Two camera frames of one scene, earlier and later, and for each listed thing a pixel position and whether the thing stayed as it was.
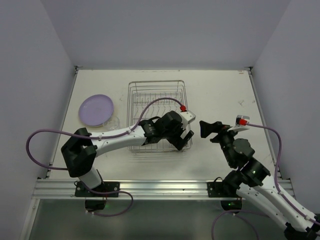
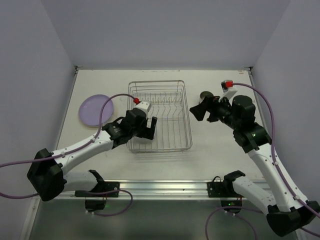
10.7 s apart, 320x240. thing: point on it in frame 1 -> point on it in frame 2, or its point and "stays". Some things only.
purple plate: x=95 y=110 stays
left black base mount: x=81 y=191 stays
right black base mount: x=217 y=189 stays
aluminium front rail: x=68 y=190 stays
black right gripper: x=220 y=131 -> x=210 y=108
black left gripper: x=178 y=139 -> x=144 y=127
